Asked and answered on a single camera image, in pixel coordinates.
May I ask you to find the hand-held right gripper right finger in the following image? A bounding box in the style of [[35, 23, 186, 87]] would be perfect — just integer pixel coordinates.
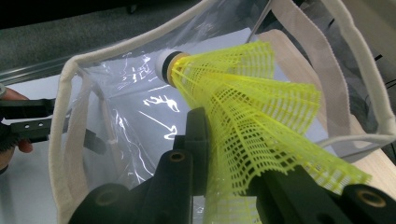
[[247, 174, 265, 198]]

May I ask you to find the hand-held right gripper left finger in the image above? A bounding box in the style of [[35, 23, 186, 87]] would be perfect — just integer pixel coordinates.
[[173, 106, 210, 197]]

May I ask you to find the clear plastic bag beige trim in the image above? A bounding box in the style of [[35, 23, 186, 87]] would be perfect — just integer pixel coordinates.
[[48, 0, 396, 224]]

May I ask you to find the white table mat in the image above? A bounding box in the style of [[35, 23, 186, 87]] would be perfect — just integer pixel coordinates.
[[0, 26, 344, 224]]

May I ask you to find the yellow plastic shuttlecock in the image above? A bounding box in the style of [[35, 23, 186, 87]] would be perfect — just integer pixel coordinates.
[[154, 40, 276, 104], [202, 92, 373, 224], [186, 73, 322, 138]]

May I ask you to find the metal floor rail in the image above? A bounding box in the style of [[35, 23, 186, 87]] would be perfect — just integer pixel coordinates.
[[0, 55, 78, 87]]

